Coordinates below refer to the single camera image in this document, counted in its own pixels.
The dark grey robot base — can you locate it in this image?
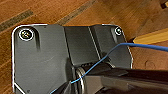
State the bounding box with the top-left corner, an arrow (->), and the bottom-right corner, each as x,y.
11,22 -> 135,94

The yellow leg game table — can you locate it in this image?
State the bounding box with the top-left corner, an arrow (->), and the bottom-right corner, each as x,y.
132,27 -> 168,45

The thin blue cable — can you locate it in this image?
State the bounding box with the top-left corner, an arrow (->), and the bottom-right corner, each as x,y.
49,42 -> 168,94

